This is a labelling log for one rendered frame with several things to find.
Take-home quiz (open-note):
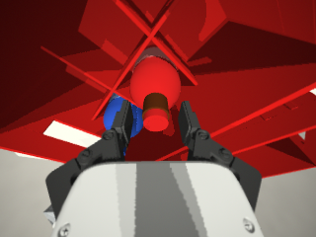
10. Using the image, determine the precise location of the dark blue bottle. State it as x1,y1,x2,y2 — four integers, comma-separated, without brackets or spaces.
104,93,143,156

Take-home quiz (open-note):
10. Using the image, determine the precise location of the red crate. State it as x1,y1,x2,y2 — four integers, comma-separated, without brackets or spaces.
0,0,316,163
211,92,316,178

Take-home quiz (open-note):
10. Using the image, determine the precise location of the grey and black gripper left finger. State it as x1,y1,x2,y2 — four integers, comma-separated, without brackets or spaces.
45,100,133,220

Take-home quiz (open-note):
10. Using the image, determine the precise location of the dark red bottle with pink label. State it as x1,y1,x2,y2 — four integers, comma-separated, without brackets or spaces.
129,44,181,131

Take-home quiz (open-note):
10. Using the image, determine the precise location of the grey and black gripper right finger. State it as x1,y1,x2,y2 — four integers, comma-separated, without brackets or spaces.
178,101,262,213

